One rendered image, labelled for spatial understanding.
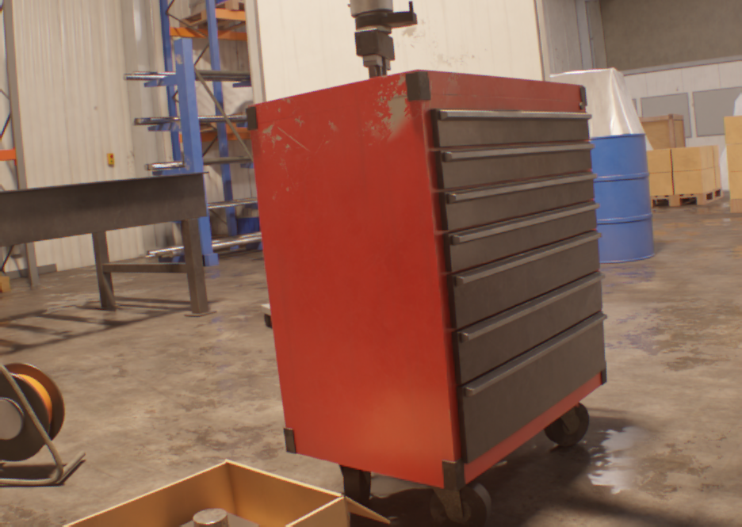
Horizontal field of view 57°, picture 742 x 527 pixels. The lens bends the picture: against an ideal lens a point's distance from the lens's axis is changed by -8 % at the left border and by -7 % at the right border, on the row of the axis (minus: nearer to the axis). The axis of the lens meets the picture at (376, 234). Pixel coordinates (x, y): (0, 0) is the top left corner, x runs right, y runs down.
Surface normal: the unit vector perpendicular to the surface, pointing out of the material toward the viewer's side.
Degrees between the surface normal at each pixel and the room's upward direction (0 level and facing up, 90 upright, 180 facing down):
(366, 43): 90
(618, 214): 90
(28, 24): 90
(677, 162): 90
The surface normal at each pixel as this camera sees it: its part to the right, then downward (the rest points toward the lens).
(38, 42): 0.76, -0.03
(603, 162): -0.40, 0.11
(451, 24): 0.43, 0.03
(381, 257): -0.64, 0.13
